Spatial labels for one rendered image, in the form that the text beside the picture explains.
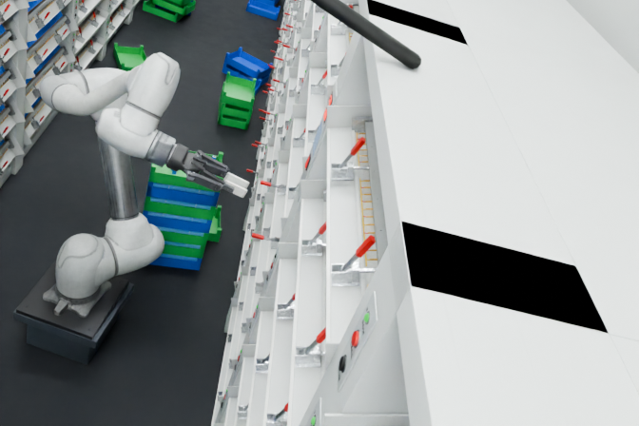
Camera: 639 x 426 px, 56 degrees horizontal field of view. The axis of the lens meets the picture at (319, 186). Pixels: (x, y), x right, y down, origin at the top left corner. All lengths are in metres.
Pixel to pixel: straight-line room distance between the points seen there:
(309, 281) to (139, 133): 0.75
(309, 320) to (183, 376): 1.55
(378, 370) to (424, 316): 0.12
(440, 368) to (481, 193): 0.29
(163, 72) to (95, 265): 0.86
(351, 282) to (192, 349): 1.83
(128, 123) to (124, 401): 1.18
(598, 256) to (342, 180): 0.50
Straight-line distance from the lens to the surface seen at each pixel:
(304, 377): 1.00
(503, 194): 0.75
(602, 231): 0.80
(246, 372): 1.70
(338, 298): 0.86
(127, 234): 2.34
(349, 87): 1.21
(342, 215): 1.00
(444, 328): 0.53
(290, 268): 1.44
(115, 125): 1.71
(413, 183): 0.68
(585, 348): 0.61
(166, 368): 2.59
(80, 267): 2.28
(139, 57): 4.65
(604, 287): 0.70
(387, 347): 0.60
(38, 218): 3.14
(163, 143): 1.71
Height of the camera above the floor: 2.08
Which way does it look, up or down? 34 degrees down
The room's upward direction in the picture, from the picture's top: 21 degrees clockwise
